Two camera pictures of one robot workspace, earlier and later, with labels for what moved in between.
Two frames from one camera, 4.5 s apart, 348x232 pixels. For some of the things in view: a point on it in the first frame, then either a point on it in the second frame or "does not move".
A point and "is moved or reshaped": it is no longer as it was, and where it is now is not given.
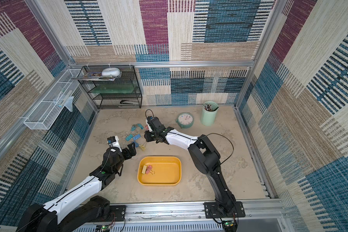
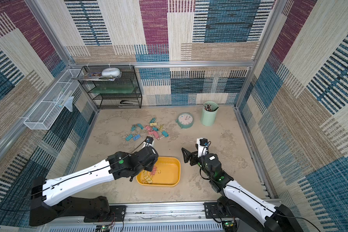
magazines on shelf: [97, 76] does not move
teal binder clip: [128, 138] does not move
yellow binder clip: [144, 169] is moved or reshaped
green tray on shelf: [113, 88] does not move
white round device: [112, 72] does not move
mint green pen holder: [208, 118] does not move
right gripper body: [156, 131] → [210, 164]
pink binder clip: [149, 168] is moved or reshaped
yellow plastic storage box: [167, 170] does not move
